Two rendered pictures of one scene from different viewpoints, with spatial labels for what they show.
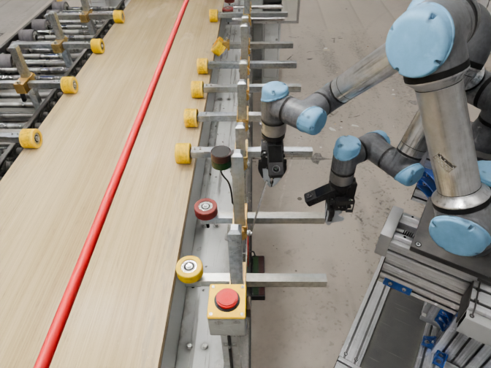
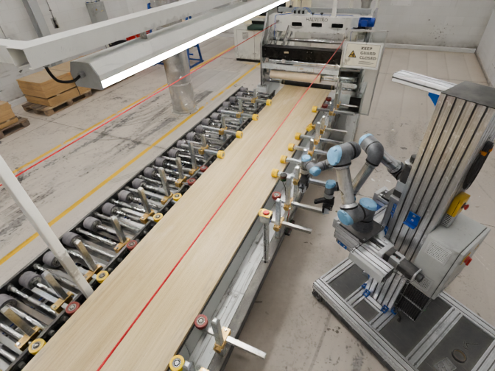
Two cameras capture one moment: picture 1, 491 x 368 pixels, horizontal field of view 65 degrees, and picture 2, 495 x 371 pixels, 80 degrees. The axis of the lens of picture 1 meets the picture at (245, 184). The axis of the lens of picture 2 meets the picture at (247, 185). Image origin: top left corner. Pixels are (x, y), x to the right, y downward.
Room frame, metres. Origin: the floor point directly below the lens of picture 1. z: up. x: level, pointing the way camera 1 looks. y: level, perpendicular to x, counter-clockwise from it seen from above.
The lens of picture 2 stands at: (-0.96, -0.45, 2.63)
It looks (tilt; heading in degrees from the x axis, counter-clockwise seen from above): 39 degrees down; 25
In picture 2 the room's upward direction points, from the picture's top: 3 degrees counter-clockwise
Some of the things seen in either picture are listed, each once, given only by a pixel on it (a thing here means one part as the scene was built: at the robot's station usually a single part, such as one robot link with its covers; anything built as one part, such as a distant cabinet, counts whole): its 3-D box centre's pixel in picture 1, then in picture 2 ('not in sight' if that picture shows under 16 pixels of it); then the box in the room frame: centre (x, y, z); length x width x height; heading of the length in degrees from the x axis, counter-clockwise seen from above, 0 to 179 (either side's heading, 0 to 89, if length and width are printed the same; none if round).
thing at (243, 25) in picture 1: (245, 70); (316, 141); (1.89, -0.01, 0.93); 0.03 x 0.03 x 0.48; 88
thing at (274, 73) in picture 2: not in sight; (308, 77); (3.52, 0.49, 1.05); 1.43 x 0.12 x 0.12; 88
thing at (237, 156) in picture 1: (239, 208); (287, 198); (0.90, 0.02, 0.93); 0.03 x 0.03 x 0.48; 88
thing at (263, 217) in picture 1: (262, 218); (297, 205); (0.93, -0.06, 0.84); 0.43 x 0.03 x 0.04; 88
